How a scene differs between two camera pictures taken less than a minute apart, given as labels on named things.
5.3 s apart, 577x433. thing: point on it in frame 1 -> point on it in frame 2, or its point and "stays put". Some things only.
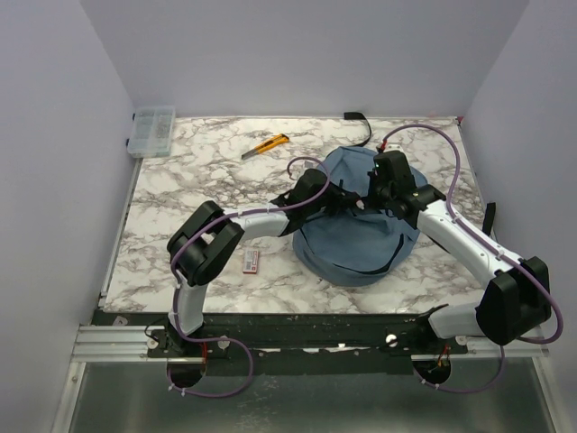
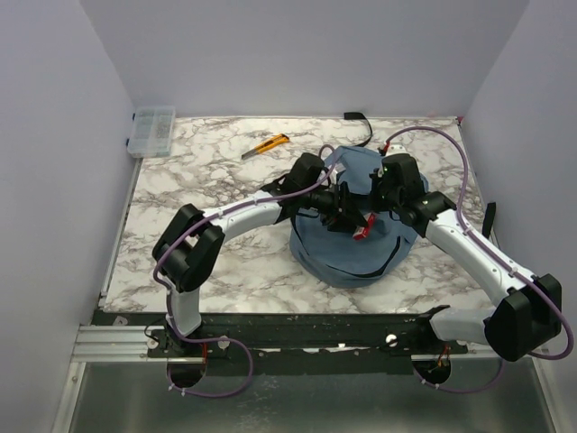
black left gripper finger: [348, 200] -> [352, 219]
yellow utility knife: [267, 144] stays put
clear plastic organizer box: [151, 132] stays put
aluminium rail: [116, 344] stays put
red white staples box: [251, 262] -> [361, 233]
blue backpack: [360, 243] stays put
